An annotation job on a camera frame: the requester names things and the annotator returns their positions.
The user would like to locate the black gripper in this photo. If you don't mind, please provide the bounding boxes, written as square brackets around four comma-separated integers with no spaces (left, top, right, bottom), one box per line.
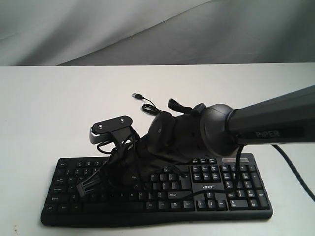
[77,137,167,197]

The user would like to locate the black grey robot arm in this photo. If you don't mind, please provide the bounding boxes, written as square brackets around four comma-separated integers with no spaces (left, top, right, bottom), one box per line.
[77,86,315,196]

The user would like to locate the black acer keyboard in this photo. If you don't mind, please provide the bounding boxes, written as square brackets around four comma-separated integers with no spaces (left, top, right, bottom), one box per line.
[40,154,273,228]

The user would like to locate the grey backdrop cloth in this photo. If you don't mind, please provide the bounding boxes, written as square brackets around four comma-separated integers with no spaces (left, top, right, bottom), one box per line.
[0,0,315,66]

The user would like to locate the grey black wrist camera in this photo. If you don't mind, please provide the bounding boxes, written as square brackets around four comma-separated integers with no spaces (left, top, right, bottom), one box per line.
[89,116,133,146]

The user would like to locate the black keyboard usb cable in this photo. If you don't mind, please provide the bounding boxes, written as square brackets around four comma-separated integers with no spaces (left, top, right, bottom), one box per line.
[131,92,164,116]

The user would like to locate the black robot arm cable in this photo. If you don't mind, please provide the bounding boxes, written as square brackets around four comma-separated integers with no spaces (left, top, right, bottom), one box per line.
[95,132,315,205]

